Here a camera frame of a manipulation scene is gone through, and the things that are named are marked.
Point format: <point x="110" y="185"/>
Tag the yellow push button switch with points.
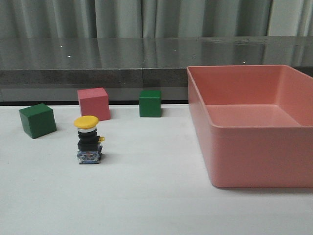
<point x="89" y="144"/>

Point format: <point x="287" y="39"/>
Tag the right green cube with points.
<point x="150" y="104"/>

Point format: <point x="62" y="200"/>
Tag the green cube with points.
<point x="38" y="120"/>
<point x="150" y="104"/>

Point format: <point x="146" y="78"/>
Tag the pink cube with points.
<point x="94" y="102"/>

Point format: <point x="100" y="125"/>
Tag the pink plastic bin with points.
<point x="254" y="124"/>

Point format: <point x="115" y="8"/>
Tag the left green cube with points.
<point x="38" y="120"/>

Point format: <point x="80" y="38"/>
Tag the dark glossy back table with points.
<point x="53" y="70"/>

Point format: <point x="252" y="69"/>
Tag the grey curtain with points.
<point x="154" y="18"/>

